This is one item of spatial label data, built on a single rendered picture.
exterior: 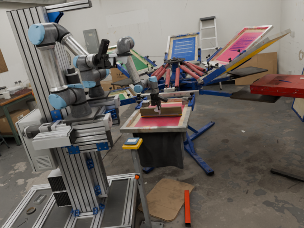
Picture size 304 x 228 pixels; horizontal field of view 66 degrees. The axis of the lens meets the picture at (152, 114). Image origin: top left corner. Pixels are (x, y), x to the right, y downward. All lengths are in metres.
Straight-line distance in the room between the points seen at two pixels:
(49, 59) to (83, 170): 1.05
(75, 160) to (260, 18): 5.47
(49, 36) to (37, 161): 1.11
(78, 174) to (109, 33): 5.33
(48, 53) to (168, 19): 5.18
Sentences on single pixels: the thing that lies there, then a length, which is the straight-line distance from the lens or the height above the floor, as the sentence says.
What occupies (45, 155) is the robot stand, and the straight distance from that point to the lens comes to 2.19.
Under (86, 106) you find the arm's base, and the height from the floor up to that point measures 1.31.
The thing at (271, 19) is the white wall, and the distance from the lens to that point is 6.56.
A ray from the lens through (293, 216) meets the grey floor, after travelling 2.65.
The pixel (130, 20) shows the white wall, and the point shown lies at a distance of 6.81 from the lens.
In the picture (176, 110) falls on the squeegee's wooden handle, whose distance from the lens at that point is 2.21.
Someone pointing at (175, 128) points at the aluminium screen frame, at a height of 0.98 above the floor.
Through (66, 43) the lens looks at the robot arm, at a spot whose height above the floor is 1.77.
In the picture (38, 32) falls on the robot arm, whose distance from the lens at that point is 1.58.
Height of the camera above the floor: 1.80
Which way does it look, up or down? 21 degrees down
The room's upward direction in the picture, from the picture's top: 9 degrees counter-clockwise
